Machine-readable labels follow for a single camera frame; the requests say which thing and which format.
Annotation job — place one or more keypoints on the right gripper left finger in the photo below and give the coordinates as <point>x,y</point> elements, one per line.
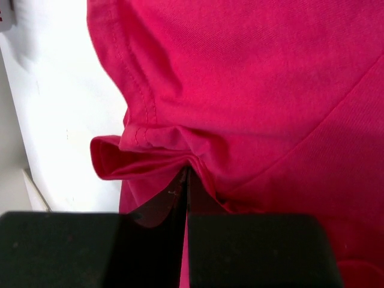
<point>60,249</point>

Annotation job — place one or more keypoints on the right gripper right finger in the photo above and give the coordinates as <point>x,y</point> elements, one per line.
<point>255,250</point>

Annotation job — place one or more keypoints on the magenta t shirt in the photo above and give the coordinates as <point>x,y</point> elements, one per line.
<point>277,106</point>

